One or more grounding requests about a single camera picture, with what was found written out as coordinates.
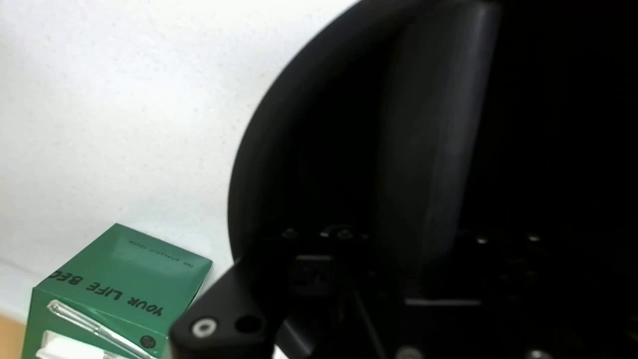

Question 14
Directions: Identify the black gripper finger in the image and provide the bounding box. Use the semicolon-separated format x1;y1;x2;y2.
168;255;347;359

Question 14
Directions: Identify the green tissue box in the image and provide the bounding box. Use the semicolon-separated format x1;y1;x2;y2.
20;223;213;359

